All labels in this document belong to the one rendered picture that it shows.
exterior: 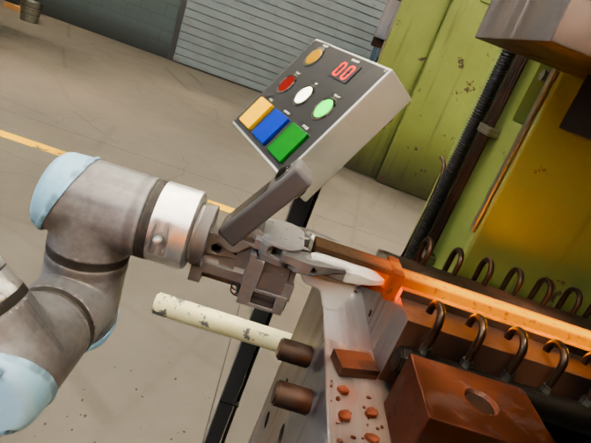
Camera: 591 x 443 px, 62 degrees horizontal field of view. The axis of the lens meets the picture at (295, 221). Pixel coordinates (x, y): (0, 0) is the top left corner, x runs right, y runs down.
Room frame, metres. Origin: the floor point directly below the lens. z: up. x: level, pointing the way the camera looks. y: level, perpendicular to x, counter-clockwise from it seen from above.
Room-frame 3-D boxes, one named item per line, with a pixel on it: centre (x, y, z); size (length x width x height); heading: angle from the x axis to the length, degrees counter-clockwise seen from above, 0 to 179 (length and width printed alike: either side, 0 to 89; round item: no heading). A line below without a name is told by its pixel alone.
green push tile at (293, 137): (0.94, 0.06, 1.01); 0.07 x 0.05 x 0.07; 31
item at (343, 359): (0.45, -0.11, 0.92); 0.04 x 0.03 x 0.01; 112
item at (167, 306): (0.88, -0.01, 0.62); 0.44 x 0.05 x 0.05; 96
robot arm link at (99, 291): (0.48, 0.21, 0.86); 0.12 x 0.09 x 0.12; 5
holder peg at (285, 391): (0.43, -0.06, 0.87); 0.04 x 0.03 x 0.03; 96
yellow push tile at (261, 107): (1.12, 0.17, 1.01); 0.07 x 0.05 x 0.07; 31
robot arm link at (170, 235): (0.49, 0.12, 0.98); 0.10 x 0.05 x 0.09; 5
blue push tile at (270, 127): (1.03, 0.12, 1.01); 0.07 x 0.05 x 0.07; 31
